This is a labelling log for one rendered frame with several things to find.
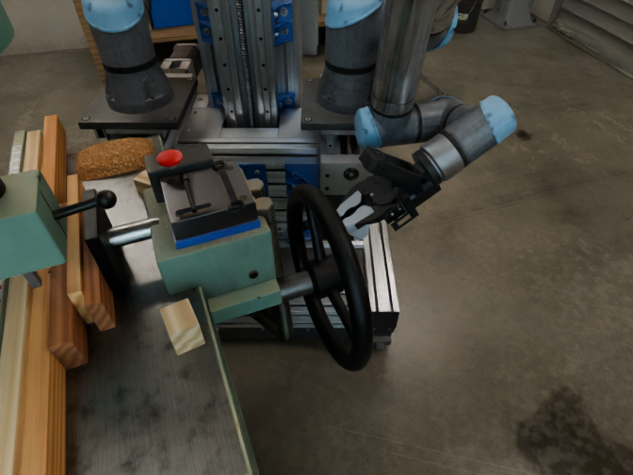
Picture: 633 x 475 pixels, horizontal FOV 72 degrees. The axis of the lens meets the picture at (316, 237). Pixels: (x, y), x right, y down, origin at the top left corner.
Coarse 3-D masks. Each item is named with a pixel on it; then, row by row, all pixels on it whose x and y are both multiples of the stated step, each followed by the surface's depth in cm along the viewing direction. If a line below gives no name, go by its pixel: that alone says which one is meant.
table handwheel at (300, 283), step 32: (320, 192) 59; (288, 224) 74; (320, 224) 56; (320, 256) 65; (352, 256) 53; (288, 288) 63; (320, 288) 63; (352, 288) 53; (320, 320) 75; (352, 320) 54; (352, 352) 58
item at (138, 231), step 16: (96, 192) 52; (96, 208) 50; (96, 224) 48; (128, 224) 53; (144, 224) 53; (96, 240) 47; (112, 240) 52; (128, 240) 52; (96, 256) 48; (112, 256) 51; (112, 272) 50; (112, 288) 52
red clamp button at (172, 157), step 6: (168, 150) 53; (174, 150) 53; (156, 156) 52; (162, 156) 52; (168, 156) 52; (174, 156) 52; (180, 156) 52; (162, 162) 51; (168, 162) 51; (174, 162) 51
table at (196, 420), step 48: (144, 240) 59; (144, 288) 54; (240, 288) 57; (96, 336) 49; (144, 336) 49; (96, 384) 45; (144, 384) 45; (192, 384) 45; (96, 432) 41; (144, 432) 41; (192, 432) 41; (240, 432) 42
